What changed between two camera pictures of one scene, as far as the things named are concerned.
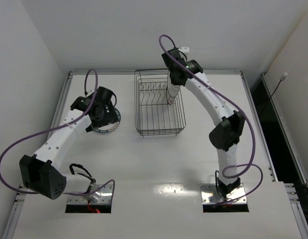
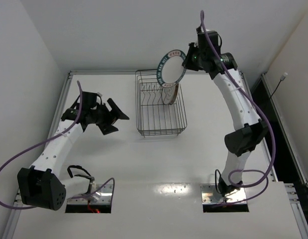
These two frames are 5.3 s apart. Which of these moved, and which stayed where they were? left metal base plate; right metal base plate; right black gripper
Moved: right black gripper
Stayed: left metal base plate; right metal base plate
